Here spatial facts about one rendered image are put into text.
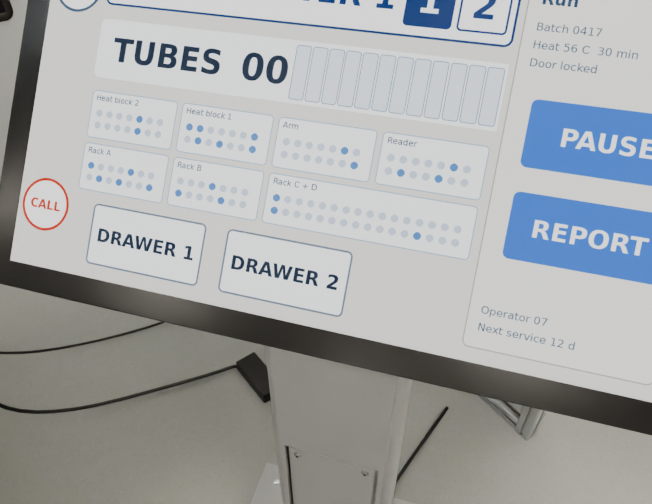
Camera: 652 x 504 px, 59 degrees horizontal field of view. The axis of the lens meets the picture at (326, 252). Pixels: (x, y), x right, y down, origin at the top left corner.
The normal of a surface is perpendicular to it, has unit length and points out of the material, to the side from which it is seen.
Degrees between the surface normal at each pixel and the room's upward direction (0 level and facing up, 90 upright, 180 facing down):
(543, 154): 50
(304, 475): 90
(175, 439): 0
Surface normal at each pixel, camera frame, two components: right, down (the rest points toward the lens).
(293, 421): -0.28, 0.64
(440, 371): -0.22, 0.01
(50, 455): 0.00, -0.75
